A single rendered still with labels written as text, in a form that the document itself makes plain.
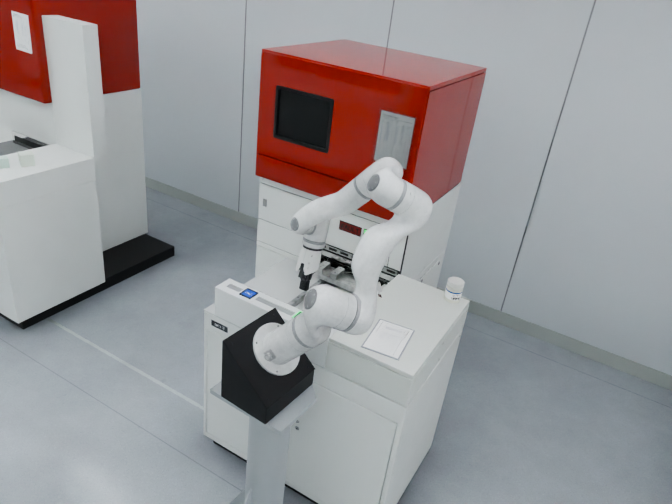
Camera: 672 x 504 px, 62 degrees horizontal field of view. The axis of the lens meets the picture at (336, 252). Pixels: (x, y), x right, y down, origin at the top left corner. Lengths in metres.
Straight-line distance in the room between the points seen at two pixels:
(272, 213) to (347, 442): 1.19
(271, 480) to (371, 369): 0.61
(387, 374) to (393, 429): 0.24
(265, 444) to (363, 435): 0.38
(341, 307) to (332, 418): 0.76
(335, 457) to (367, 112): 1.43
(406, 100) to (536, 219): 1.83
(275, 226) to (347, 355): 1.00
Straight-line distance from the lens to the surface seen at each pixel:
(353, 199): 1.87
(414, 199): 1.67
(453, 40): 3.85
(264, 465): 2.29
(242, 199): 5.02
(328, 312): 1.65
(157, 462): 2.98
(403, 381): 2.05
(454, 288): 2.43
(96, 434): 3.15
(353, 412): 2.25
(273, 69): 2.62
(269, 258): 2.99
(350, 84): 2.42
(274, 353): 1.93
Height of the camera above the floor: 2.23
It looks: 28 degrees down
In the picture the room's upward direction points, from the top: 7 degrees clockwise
